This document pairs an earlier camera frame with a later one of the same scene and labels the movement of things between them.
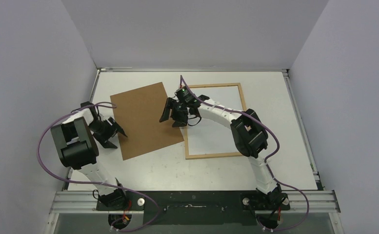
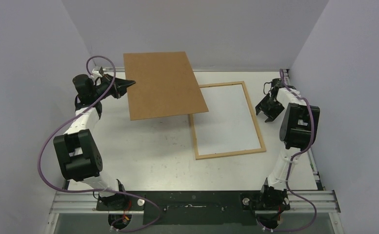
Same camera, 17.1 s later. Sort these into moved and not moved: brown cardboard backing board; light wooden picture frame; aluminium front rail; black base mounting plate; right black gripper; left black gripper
Moved: right black gripper; light wooden picture frame; brown cardboard backing board; left black gripper
Not moved: aluminium front rail; black base mounting plate
